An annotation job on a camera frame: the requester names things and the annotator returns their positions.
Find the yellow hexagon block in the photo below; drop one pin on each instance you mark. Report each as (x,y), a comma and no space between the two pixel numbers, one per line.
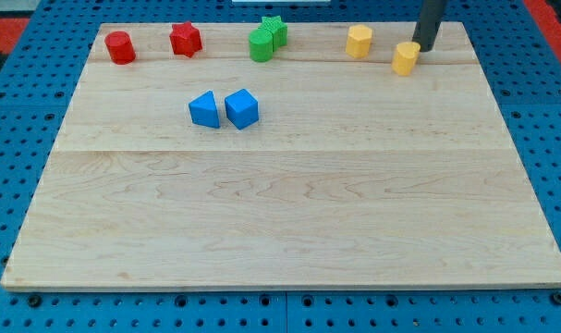
(359,41)

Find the blue cube block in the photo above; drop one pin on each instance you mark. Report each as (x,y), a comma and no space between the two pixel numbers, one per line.
(242,109)

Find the light wooden board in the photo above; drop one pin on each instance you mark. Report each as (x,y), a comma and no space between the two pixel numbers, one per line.
(353,178)

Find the yellow heart block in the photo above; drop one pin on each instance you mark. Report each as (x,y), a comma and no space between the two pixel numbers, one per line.
(405,57)

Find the red star block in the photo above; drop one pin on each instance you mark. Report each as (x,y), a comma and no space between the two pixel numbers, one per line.
(185,39)

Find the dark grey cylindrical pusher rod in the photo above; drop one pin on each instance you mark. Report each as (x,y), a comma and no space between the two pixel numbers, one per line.
(428,23)

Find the blue triangle block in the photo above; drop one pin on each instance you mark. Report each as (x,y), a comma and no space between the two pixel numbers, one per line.
(204,112)

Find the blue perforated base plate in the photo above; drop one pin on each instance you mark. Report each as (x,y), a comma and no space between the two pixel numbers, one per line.
(40,76)

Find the green star block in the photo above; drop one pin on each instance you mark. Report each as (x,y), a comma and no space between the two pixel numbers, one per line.
(278,28)

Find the green cylinder block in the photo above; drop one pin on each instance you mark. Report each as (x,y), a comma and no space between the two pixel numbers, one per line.
(261,45)

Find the red cylinder block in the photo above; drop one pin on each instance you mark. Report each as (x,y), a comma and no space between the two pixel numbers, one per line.
(120,47)

